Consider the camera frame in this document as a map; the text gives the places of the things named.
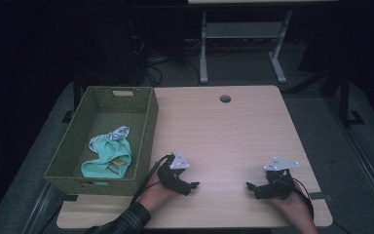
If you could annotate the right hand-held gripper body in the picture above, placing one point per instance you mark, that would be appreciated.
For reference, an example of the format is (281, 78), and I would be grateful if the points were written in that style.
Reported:
(279, 182)

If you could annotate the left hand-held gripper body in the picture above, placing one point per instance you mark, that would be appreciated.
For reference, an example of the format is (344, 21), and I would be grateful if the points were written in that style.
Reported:
(172, 172)

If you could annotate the mint green garment striped collar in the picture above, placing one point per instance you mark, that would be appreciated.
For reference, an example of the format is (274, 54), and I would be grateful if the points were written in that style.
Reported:
(110, 156)

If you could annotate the green woven basket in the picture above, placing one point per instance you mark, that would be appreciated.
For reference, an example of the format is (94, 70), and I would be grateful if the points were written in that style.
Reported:
(117, 113)

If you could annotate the person's left hand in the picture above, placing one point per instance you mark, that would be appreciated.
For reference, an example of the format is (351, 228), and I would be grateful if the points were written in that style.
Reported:
(157, 195)

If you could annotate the person's right hand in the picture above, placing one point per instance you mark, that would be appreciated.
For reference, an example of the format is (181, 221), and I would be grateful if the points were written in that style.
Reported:
(293, 204)

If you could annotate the black tape strip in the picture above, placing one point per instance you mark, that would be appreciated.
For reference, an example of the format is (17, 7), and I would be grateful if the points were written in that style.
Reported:
(68, 198)
(318, 195)

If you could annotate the black metal stand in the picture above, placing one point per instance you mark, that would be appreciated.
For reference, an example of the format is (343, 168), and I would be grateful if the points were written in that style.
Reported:
(345, 97)
(75, 94)

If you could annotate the white metal stand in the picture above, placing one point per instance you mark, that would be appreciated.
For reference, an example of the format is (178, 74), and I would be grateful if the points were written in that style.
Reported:
(245, 31)

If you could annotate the grey metal floor rail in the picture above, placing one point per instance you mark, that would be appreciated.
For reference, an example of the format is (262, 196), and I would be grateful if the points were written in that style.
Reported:
(40, 211)
(363, 156)

